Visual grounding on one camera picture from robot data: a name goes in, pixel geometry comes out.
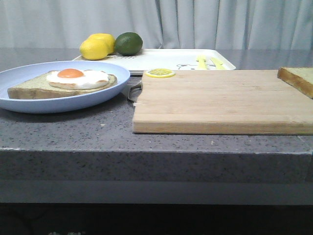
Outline fried egg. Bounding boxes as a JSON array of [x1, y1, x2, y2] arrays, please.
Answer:
[[46, 68, 109, 90]]

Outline bread slice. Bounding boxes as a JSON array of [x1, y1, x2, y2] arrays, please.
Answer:
[[7, 70, 117, 99], [277, 67, 313, 99]]

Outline light blue plate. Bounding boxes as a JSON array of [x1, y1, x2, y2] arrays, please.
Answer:
[[0, 61, 131, 114]]

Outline white tray with bear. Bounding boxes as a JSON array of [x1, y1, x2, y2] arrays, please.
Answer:
[[71, 48, 237, 74]]

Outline lemon slice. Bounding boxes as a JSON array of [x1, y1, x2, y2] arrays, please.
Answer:
[[145, 68, 176, 78]]

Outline yellow plastic fork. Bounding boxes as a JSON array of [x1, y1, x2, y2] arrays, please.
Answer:
[[196, 55, 207, 70]]

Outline green lime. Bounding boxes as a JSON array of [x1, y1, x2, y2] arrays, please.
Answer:
[[114, 32, 143, 56]]

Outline yellow plastic knife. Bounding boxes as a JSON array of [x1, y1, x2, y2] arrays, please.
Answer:
[[210, 57, 225, 70]]

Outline front yellow lemon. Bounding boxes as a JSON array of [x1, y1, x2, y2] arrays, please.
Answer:
[[79, 39, 110, 60]]

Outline yellow lemon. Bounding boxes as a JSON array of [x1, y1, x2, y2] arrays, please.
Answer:
[[79, 39, 110, 60], [88, 33, 115, 55]]

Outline rear yellow lemon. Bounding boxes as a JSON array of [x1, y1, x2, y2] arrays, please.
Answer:
[[88, 33, 115, 55]]

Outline wooden cutting board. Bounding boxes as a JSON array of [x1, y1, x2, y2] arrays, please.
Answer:
[[133, 70, 313, 135]]

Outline white curtain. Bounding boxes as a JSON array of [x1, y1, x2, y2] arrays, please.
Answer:
[[0, 0, 313, 50]]

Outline metal cutting board handle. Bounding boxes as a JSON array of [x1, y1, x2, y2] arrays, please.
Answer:
[[127, 81, 142, 104]]

